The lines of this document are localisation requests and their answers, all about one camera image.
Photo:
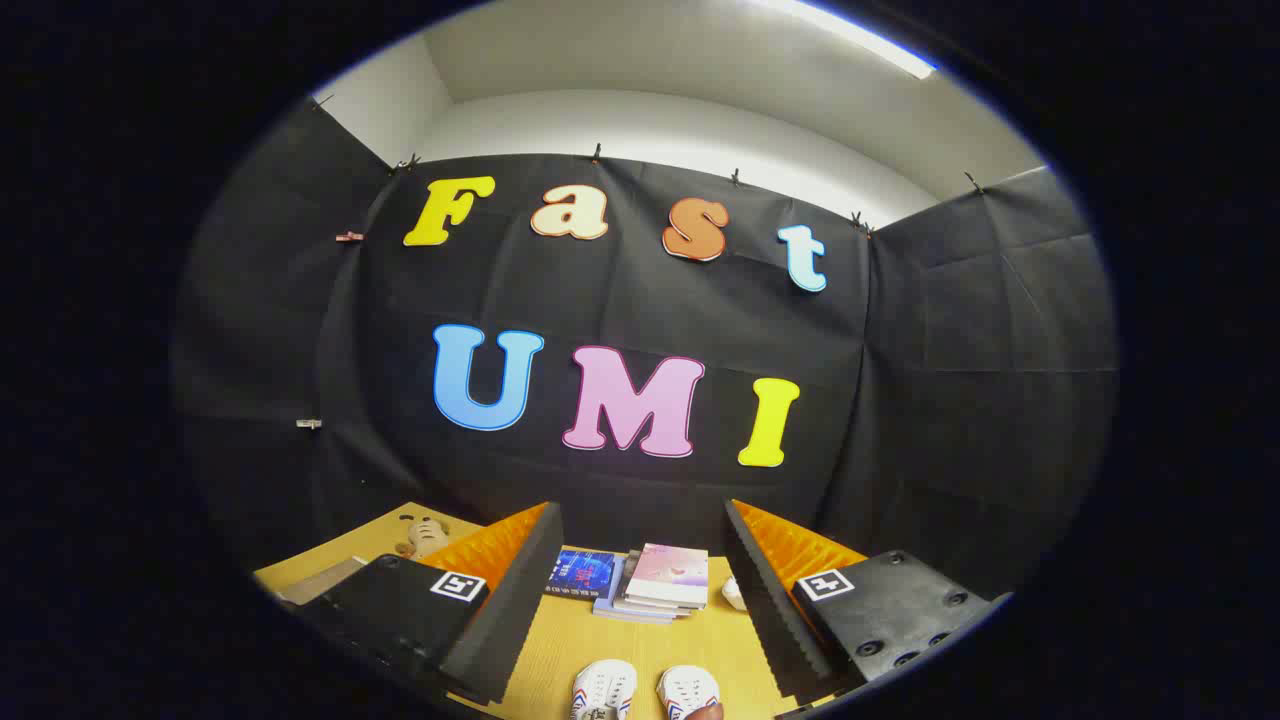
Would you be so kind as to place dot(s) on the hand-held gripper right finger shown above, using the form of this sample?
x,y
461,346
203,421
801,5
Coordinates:
x,y
775,610

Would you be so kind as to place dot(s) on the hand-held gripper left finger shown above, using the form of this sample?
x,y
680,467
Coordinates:
x,y
500,620

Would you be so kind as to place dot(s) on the white shoe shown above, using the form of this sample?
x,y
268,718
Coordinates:
x,y
603,690
688,688

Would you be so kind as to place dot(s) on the beige fabric storage box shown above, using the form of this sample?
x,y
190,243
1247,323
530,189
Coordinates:
x,y
318,582

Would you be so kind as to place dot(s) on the white plush toy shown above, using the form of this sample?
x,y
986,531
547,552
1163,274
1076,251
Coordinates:
x,y
735,594

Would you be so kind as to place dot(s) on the dark blue book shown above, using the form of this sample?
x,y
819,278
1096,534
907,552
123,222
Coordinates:
x,y
585,573

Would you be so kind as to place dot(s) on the light blue book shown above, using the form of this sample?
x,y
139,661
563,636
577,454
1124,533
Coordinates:
x,y
610,606

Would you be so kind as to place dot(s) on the beige dog plush toy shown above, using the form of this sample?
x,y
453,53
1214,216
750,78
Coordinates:
x,y
425,538

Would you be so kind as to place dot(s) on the white spine book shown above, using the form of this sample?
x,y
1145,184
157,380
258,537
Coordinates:
x,y
640,604

